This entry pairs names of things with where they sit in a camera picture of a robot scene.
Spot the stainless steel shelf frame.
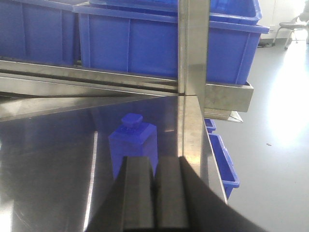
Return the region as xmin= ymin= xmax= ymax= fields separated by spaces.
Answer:
xmin=0 ymin=0 xmax=253 ymax=122

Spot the blue bin below table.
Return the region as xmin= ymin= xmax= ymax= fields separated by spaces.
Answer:
xmin=209 ymin=133 xmax=241 ymax=200

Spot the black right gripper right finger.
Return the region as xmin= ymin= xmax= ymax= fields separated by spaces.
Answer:
xmin=155 ymin=156 xmax=264 ymax=232

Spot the blue rectangular plastic part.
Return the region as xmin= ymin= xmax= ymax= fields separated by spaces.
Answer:
xmin=109 ymin=113 xmax=158 ymax=179

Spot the blue bin behind post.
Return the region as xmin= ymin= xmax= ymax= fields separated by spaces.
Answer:
xmin=73 ymin=3 xmax=268 ymax=85

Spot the blue bin stacked on top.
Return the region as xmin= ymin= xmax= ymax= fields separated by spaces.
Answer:
xmin=89 ymin=0 xmax=262 ymax=25

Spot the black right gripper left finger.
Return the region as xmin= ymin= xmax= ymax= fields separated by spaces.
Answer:
xmin=89 ymin=157 xmax=155 ymax=232

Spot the small blue bin below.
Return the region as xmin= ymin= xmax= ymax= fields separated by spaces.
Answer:
xmin=204 ymin=118 xmax=216 ymax=134

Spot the blue bin far left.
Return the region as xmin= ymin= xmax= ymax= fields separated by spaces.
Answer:
xmin=0 ymin=0 xmax=81 ymax=65

